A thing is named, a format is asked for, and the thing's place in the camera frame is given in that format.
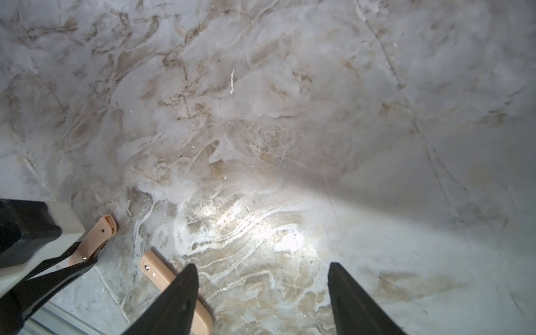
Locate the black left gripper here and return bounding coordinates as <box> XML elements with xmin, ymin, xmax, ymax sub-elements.
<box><xmin>1</xmin><ymin>241</ymin><xmax>97</xmax><ymax>335</ymax></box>

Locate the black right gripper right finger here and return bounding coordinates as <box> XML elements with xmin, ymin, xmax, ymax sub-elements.
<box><xmin>328</xmin><ymin>262</ymin><xmax>405</xmax><ymax>335</ymax></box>

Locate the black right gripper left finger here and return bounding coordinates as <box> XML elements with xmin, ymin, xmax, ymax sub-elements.
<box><xmin>124</xmin><ymin>264</ymin><xmax>199</xmax><ymax>335</ymax></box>

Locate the pink knife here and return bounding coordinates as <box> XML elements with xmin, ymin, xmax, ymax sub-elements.
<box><xmin>68</xmin><ymin>214</ymin><xmax>118</xmax><ymax>266</ymax></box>
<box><xmin>140</xmin><ymin>250</ymin><xmax>214</xmax><ymax>335</ymax></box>

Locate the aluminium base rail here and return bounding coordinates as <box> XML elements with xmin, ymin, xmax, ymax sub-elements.
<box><xmin>18</xmin><ymin>303</ymin><xmax>103</xmax><ymax>335</ymax></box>

